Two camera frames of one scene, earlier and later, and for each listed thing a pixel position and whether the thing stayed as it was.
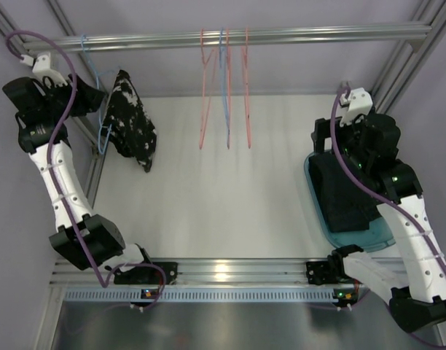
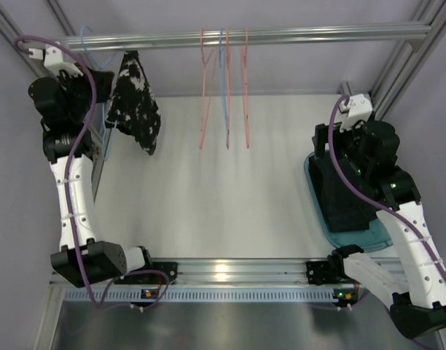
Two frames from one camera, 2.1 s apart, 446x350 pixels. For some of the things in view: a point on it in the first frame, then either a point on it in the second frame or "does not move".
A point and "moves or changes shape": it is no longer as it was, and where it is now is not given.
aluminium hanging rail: [412, 34] does not move
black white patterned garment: [132, 134] moves or changes shape
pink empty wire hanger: [227, 85] does not move
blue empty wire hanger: [224, 87] does not move
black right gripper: [324, 132] does not move
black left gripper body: [87, 96] to [100, 82]
